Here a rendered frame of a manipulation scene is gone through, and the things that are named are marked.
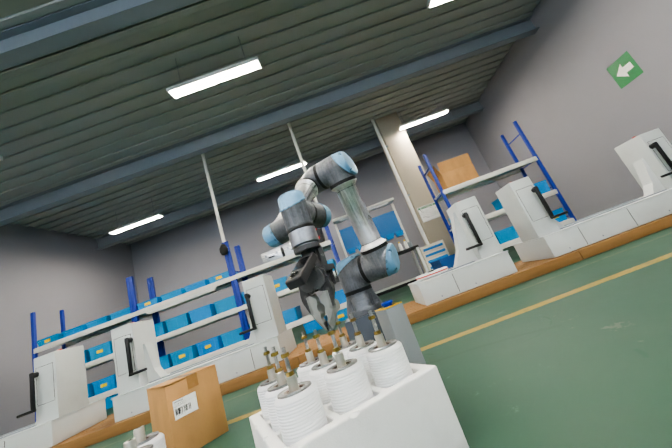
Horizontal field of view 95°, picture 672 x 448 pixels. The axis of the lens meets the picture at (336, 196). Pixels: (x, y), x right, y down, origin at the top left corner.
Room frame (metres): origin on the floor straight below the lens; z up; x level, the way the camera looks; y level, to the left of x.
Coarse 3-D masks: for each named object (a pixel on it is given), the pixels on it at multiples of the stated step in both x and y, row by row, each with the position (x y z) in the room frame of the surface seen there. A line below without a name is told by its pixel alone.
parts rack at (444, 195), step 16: (528, 144) 5.42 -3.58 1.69; (528, 160) 5.42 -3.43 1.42; (480, 176) 5.41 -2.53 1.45; (496, 176) 5.88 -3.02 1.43; (432, 192) 5.94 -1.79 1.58; (448, 192) 5.39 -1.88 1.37; (464, 192) 5.97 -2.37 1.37; (448, 208) 5.42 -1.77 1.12; (448, 224) 5.94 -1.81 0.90; (512, 240) 5.40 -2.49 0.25
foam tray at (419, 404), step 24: (408, 384) 0.78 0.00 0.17; (432, 384) 0.81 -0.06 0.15; (360, 408) 0.73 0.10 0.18; (384, 408) 0.74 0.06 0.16; (408, 408) 0.77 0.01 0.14; (432, 408) 0.80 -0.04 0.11; (264, 432) 0.80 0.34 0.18; (336, 432) 0.69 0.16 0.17; (360, 432) 0.71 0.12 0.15; (384, 432) 0.73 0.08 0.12; (408, 432) 0.76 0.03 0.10; (432, 432) 0.79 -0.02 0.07; (456, 432) 0.81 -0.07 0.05
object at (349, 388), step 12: (336, 372) 0.76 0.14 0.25; (348, 372) 0.75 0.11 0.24; (360, 372) 0.77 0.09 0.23; (336, 384) 0.75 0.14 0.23; (348, 384) 0.75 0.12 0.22; (360, 384) 0.76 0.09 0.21; (336, 396) 0.75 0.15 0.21; (348, 396) 0.75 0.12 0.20; (360, 396) 0.76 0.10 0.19; (372, 396) 0.78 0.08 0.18; (336, 408) 0.76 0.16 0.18; (348, 408) 0.75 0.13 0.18
